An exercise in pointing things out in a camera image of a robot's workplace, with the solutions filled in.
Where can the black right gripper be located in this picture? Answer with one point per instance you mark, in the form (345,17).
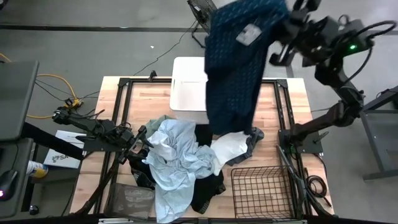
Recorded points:
(311,31)

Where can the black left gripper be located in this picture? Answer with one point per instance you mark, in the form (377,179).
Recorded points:
(127,137)

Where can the black ribbed cloth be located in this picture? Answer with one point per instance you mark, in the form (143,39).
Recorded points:
(141,171)

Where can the black cloth with grey print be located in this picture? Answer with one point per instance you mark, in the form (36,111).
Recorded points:
(206,186)

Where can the white cloth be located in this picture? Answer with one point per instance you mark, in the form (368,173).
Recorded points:
(230,147)

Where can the dark blue patterned cloth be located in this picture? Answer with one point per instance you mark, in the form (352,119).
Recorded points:
(236,77)

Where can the grey and black shorts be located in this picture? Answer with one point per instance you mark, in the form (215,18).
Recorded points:
(255,137)

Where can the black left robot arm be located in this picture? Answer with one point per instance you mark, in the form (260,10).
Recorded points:
(90,124)

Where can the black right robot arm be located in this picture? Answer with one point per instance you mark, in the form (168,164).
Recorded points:
(339,112)

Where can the sage green cloth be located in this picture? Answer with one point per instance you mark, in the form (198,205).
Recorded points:
(157,124)

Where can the light blue cloth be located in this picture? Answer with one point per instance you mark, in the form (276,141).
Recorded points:
(177,155)

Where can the clear plastic bag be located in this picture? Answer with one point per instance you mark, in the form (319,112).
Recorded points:
(130,199)

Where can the white perforated plastic basket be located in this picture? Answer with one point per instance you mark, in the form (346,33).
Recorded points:
(186,87)

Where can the yellow power strip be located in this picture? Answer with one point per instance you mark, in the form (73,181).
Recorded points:
(73,103)

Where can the white printed paper sheet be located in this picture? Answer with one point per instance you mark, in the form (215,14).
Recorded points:
(62,155)

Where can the black desk bar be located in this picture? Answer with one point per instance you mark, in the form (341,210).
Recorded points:
(46,138)

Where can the white and yellow bottle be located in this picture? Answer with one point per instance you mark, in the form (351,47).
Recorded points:
(37,170)

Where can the black floor fan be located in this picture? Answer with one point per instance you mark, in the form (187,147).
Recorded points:
(199,9)

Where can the dark grey monitor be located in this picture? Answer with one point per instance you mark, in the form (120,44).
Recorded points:
(15,99)

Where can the black computer mouse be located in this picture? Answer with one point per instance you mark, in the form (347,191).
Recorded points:
(7,183)

